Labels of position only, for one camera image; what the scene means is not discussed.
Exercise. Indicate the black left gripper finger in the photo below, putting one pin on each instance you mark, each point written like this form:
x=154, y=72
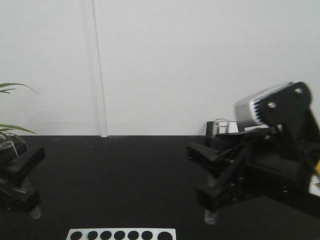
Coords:
x=13, y=199
x=20, y=167

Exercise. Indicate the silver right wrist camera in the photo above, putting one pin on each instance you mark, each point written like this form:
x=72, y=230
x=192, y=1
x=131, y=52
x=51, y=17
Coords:
x=274, y=105

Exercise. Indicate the white test tube rack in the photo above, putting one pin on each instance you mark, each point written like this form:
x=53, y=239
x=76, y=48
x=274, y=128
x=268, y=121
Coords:
x=126, y=233

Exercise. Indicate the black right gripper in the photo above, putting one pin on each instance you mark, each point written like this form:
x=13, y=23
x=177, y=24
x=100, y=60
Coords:
x=280, y=164

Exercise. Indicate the black white power outlet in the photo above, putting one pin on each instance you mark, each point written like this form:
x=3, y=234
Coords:
x=229, y=131

